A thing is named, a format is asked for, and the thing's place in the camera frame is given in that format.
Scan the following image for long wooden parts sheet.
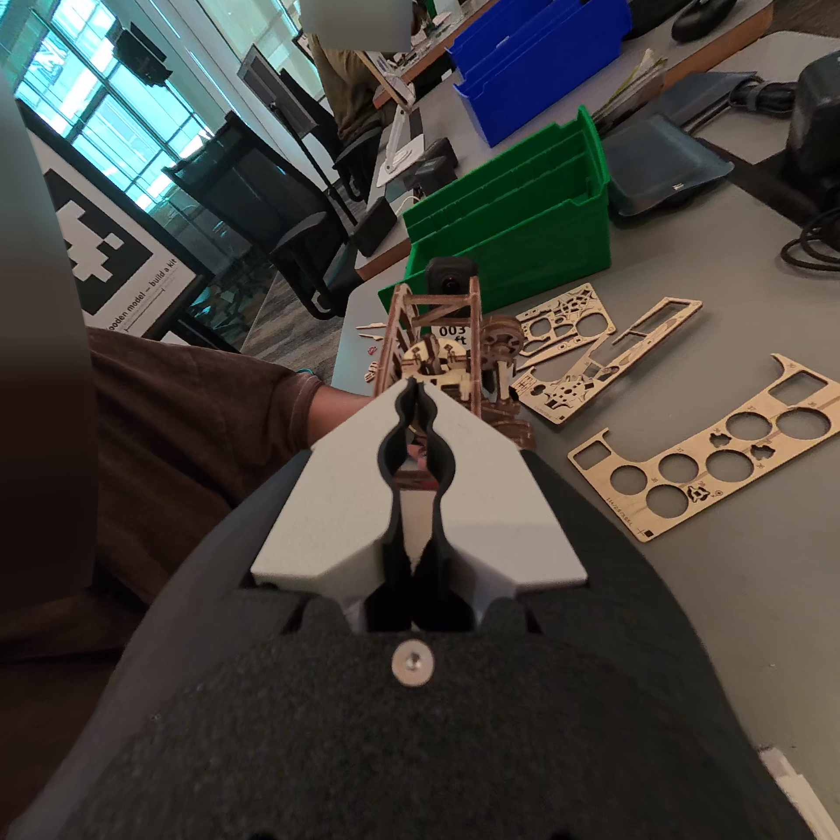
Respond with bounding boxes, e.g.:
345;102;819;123
514;295;704;429

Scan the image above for wooden sheet with round holes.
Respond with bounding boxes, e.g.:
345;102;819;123
566;353;840;544

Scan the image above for small loose wooden pieces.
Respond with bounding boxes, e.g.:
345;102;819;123
356;320;387;385

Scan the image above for person's left forearm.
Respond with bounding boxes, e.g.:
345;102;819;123
87;327;370;595

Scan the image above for black office chair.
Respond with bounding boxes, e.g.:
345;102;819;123
161;110;370;324

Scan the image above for black rounded object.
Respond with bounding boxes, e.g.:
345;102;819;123
671;0;740;42

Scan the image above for person's brown hoodie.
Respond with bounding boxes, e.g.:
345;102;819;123
0;584;153;829

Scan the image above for small wooden parts sheet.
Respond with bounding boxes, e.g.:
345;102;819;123
514;282;619;361

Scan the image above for black power adapter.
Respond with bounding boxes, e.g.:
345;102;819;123
783;49;840;199

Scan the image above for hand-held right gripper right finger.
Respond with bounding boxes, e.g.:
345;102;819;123
415;381;589;624

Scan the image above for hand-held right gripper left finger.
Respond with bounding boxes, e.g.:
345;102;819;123
251;379;421;632

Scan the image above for white stand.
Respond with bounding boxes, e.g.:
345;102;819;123
376;71;429;176

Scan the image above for blue plastic bin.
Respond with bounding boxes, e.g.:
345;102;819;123
445;0;635;149

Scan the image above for black and white tag poster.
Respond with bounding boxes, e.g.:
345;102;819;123
18;98;216;337

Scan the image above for brown wooden model vehicle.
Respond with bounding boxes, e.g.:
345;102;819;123
373;281;538;492

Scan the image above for grey desk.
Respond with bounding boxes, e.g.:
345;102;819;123
331;29;840;811

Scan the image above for green plastic bin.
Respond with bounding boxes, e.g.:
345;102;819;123
377;104;614;315

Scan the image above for small black box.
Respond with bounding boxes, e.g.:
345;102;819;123
412;155;459;198
353;196;399;258

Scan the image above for dark grey tray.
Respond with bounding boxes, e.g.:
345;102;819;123
598;113;736;219

